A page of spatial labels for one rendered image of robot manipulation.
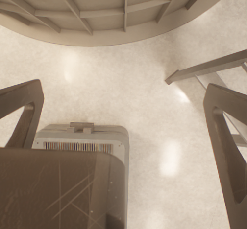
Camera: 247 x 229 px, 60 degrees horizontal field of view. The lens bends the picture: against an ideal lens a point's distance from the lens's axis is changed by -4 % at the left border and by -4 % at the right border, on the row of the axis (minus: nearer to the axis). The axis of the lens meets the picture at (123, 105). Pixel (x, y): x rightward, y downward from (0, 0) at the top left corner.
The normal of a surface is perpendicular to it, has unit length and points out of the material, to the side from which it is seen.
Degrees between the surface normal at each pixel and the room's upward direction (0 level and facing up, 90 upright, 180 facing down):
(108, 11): 0
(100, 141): 0
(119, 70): 0
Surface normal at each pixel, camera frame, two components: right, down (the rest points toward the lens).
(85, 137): 0.01, -0.61
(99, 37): 0.00, 0.13
